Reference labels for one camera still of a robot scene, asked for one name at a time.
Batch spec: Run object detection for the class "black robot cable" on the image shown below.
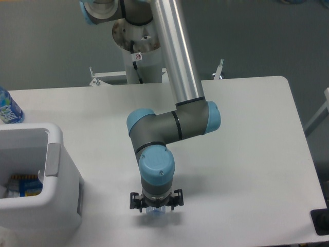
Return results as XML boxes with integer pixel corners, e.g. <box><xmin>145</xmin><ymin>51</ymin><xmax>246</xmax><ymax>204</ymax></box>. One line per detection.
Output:
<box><xmin>130</xmin><ymin>40</ymin><xmax>144</xmax><ymax>84</ymax></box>

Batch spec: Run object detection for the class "black device at table edge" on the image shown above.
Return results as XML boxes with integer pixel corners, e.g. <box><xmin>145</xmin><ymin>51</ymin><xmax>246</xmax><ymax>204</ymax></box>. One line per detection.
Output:
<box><xmin>310</xmin><ymin>208</ymin><xmax>328</xmax><ymax>236</ymax></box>

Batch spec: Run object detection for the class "white frame at right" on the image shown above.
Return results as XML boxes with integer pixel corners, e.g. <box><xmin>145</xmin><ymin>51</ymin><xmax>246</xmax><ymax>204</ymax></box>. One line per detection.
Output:
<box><xmin>304</xmin><ymin>88</ymin><xmax>328</xmax><ymax>138</ymax></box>

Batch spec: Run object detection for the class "white paper carton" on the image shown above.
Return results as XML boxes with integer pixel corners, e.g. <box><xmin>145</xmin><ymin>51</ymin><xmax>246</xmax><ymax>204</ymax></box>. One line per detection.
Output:
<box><xmin>38</xmin><ymin>169</ymin><xmax>44</xmax><ymax>184</ymax></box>

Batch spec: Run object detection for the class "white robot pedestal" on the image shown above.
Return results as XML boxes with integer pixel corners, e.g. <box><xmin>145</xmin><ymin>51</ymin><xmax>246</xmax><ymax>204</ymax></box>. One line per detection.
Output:
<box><xmin>112</xmin><ymin>19</ymin><xmax>165</xmax><ymax>84</ymax></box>

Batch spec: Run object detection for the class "blue labelled bottle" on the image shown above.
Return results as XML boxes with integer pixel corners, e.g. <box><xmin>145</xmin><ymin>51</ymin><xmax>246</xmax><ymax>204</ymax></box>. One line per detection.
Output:
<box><xmin>1</xmin><ymin>87</ymin><xmax>25</xmax><ymax>124</ymax></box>

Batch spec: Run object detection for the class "blue snack wrapper in bin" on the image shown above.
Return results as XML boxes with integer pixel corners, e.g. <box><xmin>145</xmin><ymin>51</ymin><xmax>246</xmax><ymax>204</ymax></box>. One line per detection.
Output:
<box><xmin>6</xmin><ymin>174</ymin><xmax>43</xmax><ymax>198</ymax></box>

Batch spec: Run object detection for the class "white pedestal base frame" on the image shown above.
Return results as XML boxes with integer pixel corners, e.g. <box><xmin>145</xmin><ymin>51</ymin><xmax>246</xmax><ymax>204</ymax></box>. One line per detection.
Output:
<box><xmin>89</xmin><ymin>59</ymin><xmax>225</xmax><ymax>86</ymax></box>

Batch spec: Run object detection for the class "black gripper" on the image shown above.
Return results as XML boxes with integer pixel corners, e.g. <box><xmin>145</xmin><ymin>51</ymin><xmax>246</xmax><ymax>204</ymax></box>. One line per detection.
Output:
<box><xmin>130</xmin><ymin>189</ymin><xmax>184</xmax><ymax>213</ymax></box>

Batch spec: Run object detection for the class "white trash can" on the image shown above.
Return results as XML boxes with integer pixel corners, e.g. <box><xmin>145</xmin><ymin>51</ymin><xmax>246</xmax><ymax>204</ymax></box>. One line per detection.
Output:
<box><xmin>1</xmin><ymin>123</ymin><xmax>84</xmax><ymax>230</ymax></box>

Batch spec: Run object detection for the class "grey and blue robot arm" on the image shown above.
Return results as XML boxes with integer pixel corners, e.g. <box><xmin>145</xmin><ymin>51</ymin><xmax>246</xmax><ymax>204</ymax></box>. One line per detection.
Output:
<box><xmin>80</xmin><ymin>1</ymin><xmax>221</xmax><ymax>210</ymax></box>

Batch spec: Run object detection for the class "clear plastic water bottle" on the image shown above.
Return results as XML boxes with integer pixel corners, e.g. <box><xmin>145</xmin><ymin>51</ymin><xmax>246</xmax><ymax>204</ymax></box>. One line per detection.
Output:
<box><xmin>145</xmin><ymin>206</ymin><xmax>166</xmax><ymax>217</ymax></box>

